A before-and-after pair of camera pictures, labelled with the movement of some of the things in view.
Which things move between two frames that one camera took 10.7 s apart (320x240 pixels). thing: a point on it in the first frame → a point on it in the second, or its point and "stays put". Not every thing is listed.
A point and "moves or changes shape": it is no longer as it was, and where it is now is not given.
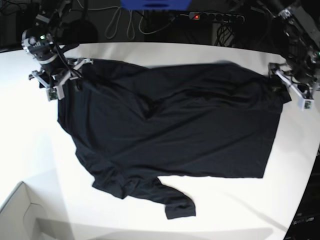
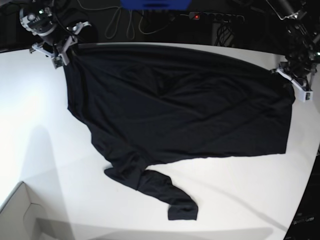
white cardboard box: (21, 219) stays put
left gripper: (57, 66) → (55, 41)
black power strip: (216, 17) stays put
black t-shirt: (133, 122) moves or changes shape
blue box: (155, 5) stays put
